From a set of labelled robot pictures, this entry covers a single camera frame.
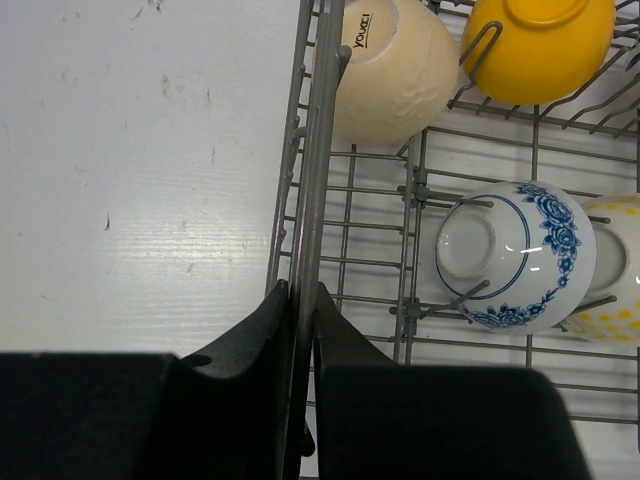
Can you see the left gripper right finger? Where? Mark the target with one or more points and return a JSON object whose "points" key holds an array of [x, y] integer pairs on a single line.
{"points": [[377, 419]]}

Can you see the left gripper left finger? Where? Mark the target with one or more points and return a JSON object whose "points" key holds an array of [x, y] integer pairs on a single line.
{"points": [[218, 413]]}

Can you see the blue floral ceramic bowl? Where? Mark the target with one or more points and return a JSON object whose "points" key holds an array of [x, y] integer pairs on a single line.
{"points": [[516, 257]]}

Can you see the pale yellow flower bowl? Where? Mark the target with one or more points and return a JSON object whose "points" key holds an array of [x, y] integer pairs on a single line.
{"points": [[616, 274]]}

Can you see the tan ceramic bowl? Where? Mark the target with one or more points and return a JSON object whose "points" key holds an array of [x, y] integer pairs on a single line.
{"points": [[402, 72]]}

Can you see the small orange plastic bowl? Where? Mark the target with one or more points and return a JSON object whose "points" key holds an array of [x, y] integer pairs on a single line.
{"points": [[536, 52]]}

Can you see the grey wire dish rack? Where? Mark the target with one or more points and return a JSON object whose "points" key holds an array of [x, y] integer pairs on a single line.
{"points": [[383, 206]]}

